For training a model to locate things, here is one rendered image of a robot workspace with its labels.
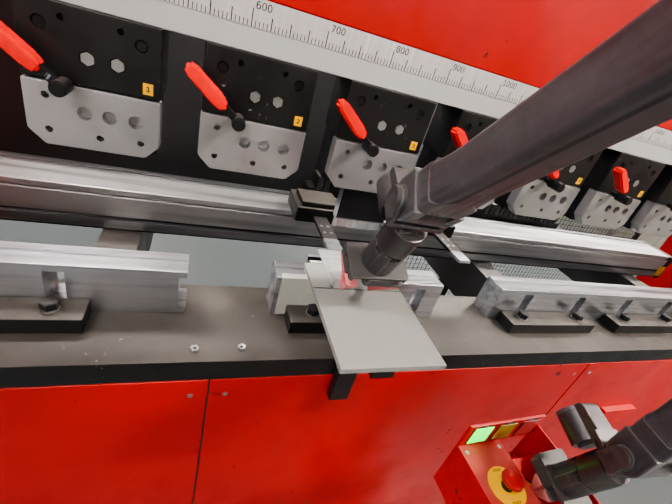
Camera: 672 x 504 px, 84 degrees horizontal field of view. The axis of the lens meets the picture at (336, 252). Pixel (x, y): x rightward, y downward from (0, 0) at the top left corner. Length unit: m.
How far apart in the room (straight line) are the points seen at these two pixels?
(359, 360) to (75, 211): 0.70
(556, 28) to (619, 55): 0.46
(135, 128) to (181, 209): 0.38
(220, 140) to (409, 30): 0.31
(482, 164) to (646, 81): 0.14
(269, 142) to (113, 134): 0.21
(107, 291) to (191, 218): 0.29
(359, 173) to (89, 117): 0.39
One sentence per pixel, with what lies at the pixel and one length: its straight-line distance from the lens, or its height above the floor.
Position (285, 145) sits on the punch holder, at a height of 1.22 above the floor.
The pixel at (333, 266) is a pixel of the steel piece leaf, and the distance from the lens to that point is 0.74.
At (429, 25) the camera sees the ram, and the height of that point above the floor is 1.43.
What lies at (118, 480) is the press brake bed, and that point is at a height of 0.54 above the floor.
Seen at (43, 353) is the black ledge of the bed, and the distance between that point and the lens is 0.73.
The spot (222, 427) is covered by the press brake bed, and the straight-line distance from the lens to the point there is 0.84.
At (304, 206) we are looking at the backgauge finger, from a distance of 0.90.
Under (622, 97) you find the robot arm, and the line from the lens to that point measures 0.29.
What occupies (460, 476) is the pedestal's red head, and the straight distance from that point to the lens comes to 0.87.
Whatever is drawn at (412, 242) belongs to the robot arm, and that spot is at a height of 1.18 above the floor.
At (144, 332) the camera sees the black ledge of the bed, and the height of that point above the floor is 0.88.
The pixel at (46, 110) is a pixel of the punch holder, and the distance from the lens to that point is 0.61.
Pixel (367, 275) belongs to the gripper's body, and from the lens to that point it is 0.58.
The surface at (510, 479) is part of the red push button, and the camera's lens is 0.83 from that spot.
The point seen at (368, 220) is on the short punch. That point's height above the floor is 1.10.
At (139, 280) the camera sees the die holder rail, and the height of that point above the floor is 0.95.
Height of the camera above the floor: 1.39
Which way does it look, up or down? 29 degrees down
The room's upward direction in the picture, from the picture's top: 17 degrees clockwise
